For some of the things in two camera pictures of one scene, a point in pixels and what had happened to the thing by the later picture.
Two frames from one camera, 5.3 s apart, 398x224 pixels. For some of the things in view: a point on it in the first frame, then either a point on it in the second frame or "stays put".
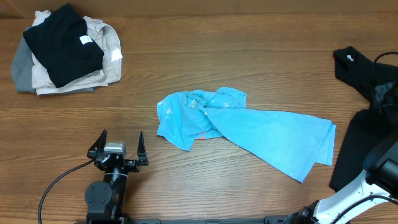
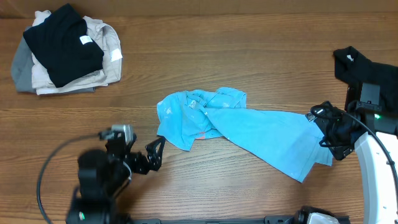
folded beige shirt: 104,36 stays put
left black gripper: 134,165 -> 153,161
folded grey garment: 22,68 stays put
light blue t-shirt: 293,142 stays put
